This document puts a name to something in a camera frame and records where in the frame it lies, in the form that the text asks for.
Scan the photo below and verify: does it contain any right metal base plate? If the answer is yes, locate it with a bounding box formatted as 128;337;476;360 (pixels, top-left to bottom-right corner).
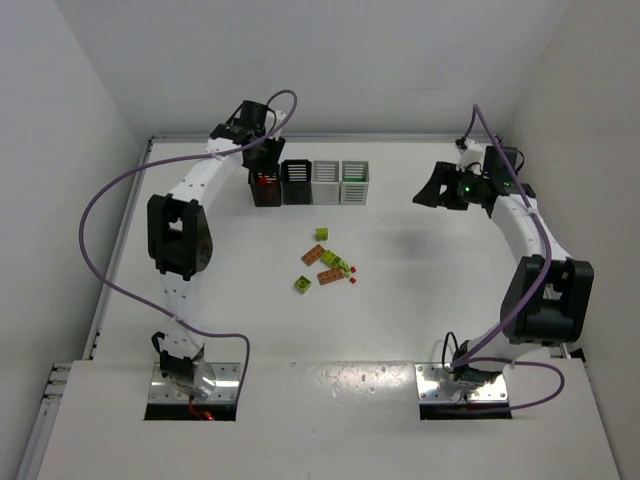
414;362;509;406

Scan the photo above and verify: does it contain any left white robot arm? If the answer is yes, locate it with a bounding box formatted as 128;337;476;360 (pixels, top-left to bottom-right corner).
147;100;286;394

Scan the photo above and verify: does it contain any brown lego brick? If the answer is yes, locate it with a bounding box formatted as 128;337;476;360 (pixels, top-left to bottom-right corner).
301;244;326;266
317;267;345;285

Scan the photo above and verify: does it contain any black slotted container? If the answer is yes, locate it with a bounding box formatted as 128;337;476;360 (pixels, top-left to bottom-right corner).
248;165;282;208
281;159;312;205

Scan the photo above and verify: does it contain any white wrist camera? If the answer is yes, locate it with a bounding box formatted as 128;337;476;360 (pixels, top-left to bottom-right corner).
454;138;485;171
270;109;290;136

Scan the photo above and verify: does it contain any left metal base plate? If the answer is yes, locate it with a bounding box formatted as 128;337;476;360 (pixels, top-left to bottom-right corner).
148;362;242;404

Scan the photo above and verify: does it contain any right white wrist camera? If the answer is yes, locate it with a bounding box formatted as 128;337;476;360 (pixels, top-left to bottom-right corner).
454;138;485;171

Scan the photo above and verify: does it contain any brown lego brick lower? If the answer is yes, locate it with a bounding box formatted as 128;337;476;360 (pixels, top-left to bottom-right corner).
317;267;345;285

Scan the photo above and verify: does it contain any red small lego brick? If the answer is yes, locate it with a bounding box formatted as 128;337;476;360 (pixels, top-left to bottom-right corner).
255;174;271;185

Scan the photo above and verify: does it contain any lime small lego brick top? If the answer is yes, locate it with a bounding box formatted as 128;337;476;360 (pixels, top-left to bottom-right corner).
315;228;329;241

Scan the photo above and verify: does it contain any brown lego brick upper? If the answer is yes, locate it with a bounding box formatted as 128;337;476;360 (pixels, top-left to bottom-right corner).
301;244;326;266

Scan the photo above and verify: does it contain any metal base plate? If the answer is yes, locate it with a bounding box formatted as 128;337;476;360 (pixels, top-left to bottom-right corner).
414;362;509;406
148;362;242;404

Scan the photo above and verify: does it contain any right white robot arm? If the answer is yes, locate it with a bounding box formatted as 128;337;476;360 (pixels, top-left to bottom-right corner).
413;139;595;384

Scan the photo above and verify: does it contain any white slotted container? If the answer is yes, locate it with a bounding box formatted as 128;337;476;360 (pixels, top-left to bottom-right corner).
311;160;340;205
340;160;370;205

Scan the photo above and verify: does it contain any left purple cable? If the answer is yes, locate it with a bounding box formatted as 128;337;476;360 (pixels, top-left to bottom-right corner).
78;89;301;396

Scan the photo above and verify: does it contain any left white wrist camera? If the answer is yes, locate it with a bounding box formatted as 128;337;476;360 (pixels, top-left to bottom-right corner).
270;109;290;136

